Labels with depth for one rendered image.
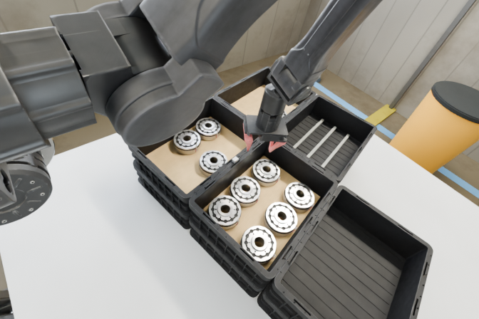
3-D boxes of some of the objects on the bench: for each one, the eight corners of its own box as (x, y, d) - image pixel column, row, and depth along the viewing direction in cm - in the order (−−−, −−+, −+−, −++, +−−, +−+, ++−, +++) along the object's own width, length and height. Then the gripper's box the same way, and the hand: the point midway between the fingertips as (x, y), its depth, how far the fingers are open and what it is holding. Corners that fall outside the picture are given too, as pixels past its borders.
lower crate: (253, 302, 75) (261, 293, 66) (187, 233, 86) (186, 218, 77) (314, 214, 98) (326, 199, 89) (256, 169, 109) (262, 152, 100)
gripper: (251, 115, 55) (240, 159, 66) (296, 119, 56) (279, 160, 68) (248, 96, 59) (239, 139, 71) (291, 100, 61) (274, 142, 72)
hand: (259, 148), depth 68 cm, fingers open, 6 cm apart
